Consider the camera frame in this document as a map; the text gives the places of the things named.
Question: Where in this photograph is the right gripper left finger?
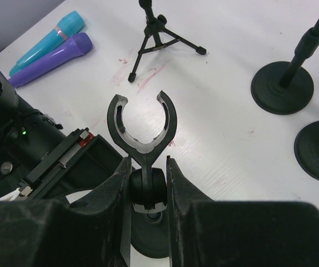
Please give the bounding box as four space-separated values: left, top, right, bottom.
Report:
0 157 132 266

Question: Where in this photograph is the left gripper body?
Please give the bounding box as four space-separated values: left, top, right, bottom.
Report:
17 128 123 200

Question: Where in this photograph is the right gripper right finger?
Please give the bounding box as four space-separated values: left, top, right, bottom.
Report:
166 157 319 266

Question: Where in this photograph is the plain purple microphone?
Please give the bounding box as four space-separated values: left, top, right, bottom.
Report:
8 32 93 88

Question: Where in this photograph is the teal microphone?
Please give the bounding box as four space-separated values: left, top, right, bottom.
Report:
9 11 85 77

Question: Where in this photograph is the black round-base clip stand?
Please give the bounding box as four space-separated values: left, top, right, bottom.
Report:
251 18 319 115

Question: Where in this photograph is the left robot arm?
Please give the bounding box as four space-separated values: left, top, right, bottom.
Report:
0 72 122 200

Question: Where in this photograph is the black tripod shock-mount stand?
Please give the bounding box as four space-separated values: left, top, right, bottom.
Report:
128 0 207 83

